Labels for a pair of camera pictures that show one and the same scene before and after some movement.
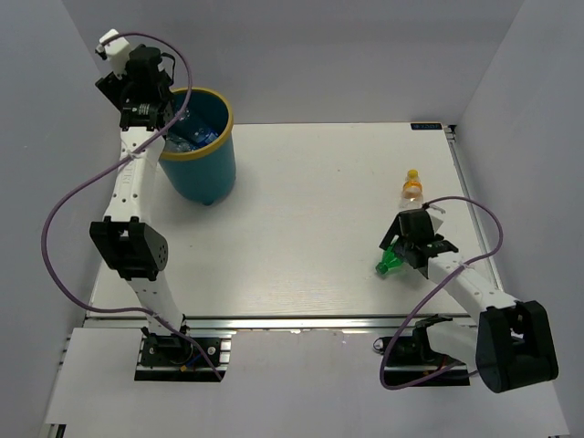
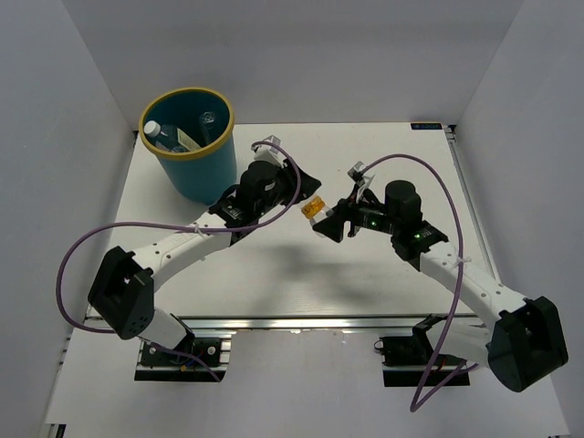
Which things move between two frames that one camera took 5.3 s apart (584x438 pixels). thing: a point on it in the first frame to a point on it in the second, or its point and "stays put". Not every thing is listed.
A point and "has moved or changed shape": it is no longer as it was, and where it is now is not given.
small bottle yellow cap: (411, 194) has moved or changed shape
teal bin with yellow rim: (199, 161) stays put
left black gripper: (114, 88) to (291, 182)
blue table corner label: (426, 126) stays put
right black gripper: (394, 229) to (332, 226)
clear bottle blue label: (178, 144) to (206, 119)
